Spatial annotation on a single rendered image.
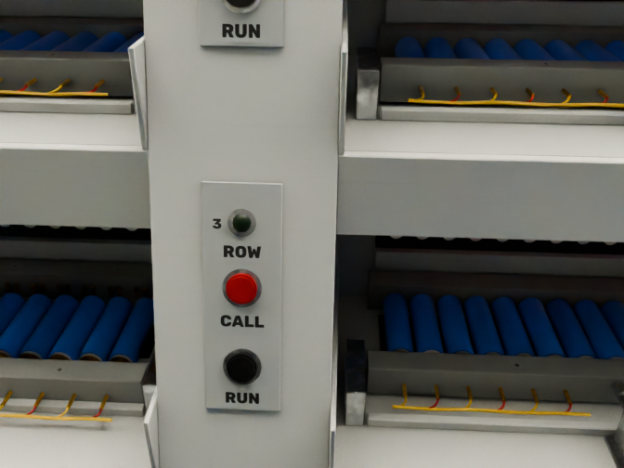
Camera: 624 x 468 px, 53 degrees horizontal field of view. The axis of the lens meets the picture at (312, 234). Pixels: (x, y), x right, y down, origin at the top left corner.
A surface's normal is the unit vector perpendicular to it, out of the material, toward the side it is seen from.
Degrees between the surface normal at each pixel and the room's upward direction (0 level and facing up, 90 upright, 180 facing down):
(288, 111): 90
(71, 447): 18
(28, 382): 108
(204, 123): 90
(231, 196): 90
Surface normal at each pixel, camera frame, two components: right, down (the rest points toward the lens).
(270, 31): -0.04, 0.21
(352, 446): 0.00, -0.86
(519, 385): -0.05, 0.51
